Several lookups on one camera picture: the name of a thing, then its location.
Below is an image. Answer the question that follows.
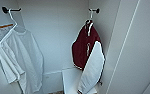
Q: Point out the white wardrobe door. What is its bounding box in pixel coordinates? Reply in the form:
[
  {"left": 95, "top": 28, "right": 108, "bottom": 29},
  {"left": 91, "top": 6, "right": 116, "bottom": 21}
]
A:
[{"left": 99, "top": 0, "right": 150, "bottom": 94}]

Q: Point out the black hook rod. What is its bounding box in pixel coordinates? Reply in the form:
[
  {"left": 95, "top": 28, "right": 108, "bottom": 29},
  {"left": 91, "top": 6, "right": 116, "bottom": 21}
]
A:
[
  {"left": 1, "top": 6, "right": 22, "bottom": 14},
  {"left": 88, "top": 7, "right": 101, "bottom": 14}
]

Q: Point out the white wire hanger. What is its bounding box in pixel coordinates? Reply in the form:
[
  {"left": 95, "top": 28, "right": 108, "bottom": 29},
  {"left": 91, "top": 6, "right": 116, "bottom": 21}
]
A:
[{"left": 0, "top": 9, "right": 27, "bottom": 46}]

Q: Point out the orange wooden hanger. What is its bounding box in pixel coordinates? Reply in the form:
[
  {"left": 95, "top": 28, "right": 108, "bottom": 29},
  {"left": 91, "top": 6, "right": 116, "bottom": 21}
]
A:
[{"left": 0, "top": 23, "right": 15, "bottom": 32}]

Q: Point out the white shirt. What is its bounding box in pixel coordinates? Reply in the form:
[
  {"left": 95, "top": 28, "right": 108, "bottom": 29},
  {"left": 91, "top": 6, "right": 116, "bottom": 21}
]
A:
[{"left": 0, "top": 29, "right": 45, "bottom": 94}]

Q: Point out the red white jacket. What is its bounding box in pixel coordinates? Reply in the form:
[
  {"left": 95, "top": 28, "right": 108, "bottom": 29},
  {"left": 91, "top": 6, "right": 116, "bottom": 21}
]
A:
[{"left": 70, "top": 19, "right": 106, "bottom": 94}]

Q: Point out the white wardrobe body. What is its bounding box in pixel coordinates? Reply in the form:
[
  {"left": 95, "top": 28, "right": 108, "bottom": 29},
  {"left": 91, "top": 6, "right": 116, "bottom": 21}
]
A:
[{"left": 0, "top": 0, "right": 123, "bottom": 94}]

